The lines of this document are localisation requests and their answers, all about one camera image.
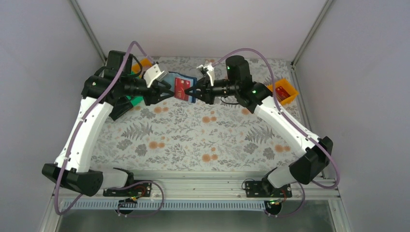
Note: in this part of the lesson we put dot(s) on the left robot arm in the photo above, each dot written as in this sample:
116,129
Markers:
101,93

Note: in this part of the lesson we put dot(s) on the green plastic bin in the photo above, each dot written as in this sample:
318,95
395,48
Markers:
135,100

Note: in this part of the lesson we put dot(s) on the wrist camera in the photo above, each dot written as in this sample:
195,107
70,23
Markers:
207,70
155,73

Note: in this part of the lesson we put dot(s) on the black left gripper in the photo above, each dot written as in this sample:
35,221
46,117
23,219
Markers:
152,95

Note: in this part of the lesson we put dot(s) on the orange plastic bin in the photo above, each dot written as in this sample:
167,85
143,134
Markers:
145,65
288,87

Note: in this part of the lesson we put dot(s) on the red card in right bin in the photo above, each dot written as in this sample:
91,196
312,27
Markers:
281,93

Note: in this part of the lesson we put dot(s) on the blue leather card holder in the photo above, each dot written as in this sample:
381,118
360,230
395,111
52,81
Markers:
170,78

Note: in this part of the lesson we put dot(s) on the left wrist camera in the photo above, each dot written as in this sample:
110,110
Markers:
155,73

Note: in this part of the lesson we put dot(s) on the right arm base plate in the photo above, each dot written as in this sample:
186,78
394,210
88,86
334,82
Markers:
262,189

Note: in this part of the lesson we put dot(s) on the orange plastic bin left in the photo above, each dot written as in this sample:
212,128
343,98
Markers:
145,65

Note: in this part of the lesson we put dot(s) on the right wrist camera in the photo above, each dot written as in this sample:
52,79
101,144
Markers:
207,70

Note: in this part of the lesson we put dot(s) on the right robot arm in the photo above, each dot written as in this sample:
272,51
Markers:
312,151

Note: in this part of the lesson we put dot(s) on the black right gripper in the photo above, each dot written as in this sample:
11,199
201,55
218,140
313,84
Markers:
208,91

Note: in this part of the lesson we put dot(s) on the orange plastic bin right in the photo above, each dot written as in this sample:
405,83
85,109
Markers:
288,87

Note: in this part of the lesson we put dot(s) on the black plastic bin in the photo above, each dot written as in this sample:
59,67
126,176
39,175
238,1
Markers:
120,108

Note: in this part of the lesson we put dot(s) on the aluminium rail frame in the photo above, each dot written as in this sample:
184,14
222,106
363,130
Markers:
203,185

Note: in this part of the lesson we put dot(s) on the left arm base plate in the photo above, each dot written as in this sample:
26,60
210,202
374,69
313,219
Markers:
139,188

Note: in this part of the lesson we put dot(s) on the red VIP card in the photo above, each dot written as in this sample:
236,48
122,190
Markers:
179,88

